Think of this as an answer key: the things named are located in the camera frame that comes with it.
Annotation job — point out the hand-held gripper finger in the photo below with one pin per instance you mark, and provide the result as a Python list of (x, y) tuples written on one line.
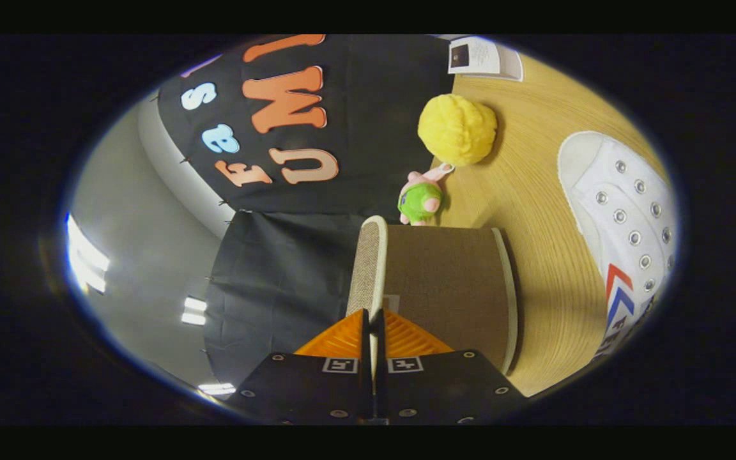
[(381, 390), (365, 383)]

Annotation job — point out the brown fabric storage box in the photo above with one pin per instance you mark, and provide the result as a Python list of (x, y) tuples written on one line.
[(444, 287)]

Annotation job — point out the white canvas shoe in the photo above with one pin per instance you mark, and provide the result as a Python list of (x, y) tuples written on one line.
[(623, 191)]

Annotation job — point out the ceiling light panel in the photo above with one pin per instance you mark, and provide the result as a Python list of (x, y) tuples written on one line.
[(194, 311), (216, 388), (87, 255)]

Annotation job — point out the pink and green plush toy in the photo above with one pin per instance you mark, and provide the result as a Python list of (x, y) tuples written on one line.
[(419, 201)]

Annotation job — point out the yellow plush ball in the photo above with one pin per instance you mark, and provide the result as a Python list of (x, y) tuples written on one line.
[(457, 128)]

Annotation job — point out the white book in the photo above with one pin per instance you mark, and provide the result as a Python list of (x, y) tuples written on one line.
[(486, 57)]

